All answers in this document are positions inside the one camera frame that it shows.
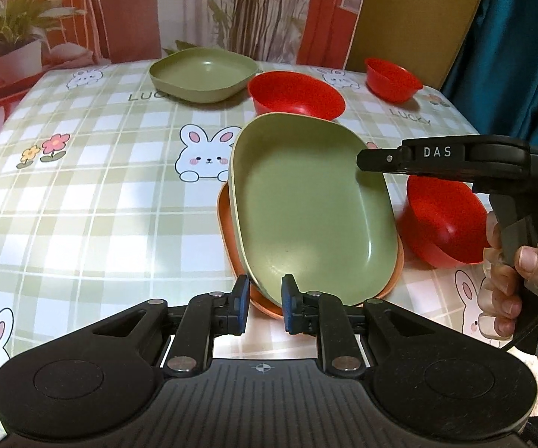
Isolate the green square plate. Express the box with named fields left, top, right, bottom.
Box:
left=148, top=47, right=259, bottom=104
left=229, top=112, right=404, bottom=305

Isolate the wooden headboard panel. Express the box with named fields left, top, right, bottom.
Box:
left=346, top=0, right=481, bottom=89

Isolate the orange square plate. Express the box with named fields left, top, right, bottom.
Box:
left=216, top=183, right=404, bottom=320

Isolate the right hand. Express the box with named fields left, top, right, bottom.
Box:
left=478, top=211, right=538, bottom=340

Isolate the teal curtain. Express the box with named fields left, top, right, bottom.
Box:
left=442, top=0, right=538, bottom=144

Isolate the printed room backdrop cloth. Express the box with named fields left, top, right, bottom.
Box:
left=0, top=0, right=375, bottom=99

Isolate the red bowl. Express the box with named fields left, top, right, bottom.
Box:
left=397, top=176, right=488, bottom=268
left=365, top=58, right=423, bottom=104
left=248, top=71, right=346, bottom=120

